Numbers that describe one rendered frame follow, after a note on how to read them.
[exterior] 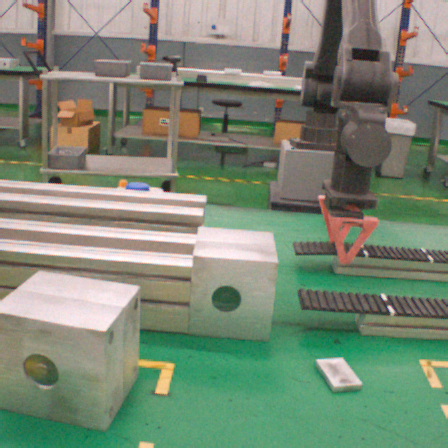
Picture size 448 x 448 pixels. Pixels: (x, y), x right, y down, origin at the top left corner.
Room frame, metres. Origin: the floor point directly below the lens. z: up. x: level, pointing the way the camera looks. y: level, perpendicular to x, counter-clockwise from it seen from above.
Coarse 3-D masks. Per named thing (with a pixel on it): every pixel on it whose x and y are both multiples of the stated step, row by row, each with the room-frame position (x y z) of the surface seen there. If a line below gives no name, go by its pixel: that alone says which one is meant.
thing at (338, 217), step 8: (328, 200) 0.76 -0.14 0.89; (328, 208) 0.76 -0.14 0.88; (336, 208) 0.75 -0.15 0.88; (328, 216) 0.75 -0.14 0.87; (336, 216) 0.73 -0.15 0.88; (344, 216) 0.73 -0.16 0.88; (352, 216) 0.73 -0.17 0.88; (360, 216) 0.73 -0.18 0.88; (368, 216) 0.75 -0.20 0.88; (336, 224) 0.74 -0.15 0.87; (344, 224) 0.74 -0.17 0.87; (352, 224) 0.74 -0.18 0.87; (360, 224) 0.74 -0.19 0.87; (368, 224) 0.73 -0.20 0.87; (376, 224) 0.73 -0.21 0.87; (336, 232) 0.74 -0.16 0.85; (360, 232) 0.75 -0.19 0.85; (368, 232) 0.74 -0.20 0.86; (336, 240) 0.75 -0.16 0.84; (360, 240) 0.74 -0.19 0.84; (336, 248) 0.75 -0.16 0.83; (352, 248) 0.75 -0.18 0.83; (344, 256) 0.75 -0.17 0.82; (352, 256) 0.75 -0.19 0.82
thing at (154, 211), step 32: (0, 192) 0.77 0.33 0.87; (32, 192) 0.82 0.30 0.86; (64, 192) 0.82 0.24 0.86; (96, 192) 0.82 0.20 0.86; (128, 192) 0.82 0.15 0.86; (160, 192) 0.84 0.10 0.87; (96, 224) 0.74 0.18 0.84; (128, 224) 0.74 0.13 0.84; (160, 224) 0.75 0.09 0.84; (192, 224) 0.75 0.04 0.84
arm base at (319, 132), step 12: (312, 120) 1.25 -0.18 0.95; (324, 120) 1.24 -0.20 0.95; (336, 120) 1.27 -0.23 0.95; (300, 132) 1.28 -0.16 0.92; (312, 132) 1.24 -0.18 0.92; (324, 132) 1.23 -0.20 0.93; (336, 132) 1.25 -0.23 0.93; (300, 144) 1.22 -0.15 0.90; (312, 144) 1.23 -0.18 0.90; (324, 144) 1.23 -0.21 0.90
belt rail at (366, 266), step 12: (336, 264) 0.78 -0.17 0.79; (348, 264) 0.78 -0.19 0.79; (360, 264) 0.78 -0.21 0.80; (372, 264) 0.77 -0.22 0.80; (384, 264) 0.77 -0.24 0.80; (396, 264) 0.77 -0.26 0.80; (408, 264) 0.77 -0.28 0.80; (420, 264) 0.77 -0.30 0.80; (432, 264) 0.77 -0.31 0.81; (444, 264) 0.77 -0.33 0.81; (384, 276) 0.77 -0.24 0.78; (396, 276) 0.77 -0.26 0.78; (408, 276) 0.77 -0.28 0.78; (420, 276) 0.77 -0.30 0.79; (432, 276) 0.77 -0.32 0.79; (444, 276) 0.77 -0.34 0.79
